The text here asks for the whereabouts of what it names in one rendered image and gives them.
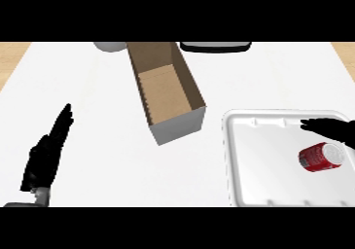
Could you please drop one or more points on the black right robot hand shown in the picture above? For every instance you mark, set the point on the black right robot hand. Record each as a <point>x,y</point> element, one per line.
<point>339,131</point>

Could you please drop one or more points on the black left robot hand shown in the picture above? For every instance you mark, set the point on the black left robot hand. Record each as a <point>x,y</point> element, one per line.
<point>47,159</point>

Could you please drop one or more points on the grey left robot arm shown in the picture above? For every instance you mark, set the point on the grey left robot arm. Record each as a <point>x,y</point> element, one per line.
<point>32,198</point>

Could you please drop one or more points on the red can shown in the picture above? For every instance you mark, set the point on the red can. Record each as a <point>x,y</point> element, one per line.
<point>320,157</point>

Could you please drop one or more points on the white tray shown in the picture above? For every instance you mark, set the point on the white tray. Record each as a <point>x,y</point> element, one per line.
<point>280,162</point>

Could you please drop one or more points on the open cardboard box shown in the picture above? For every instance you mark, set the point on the open cardboard box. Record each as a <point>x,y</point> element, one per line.
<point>167,92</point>

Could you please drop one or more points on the black and grey appliance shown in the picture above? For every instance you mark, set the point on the black and grey appliance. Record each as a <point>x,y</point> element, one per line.
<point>215,47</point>

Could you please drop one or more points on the grey round object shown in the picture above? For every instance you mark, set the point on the grey round object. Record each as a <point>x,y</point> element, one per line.
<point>110,46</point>

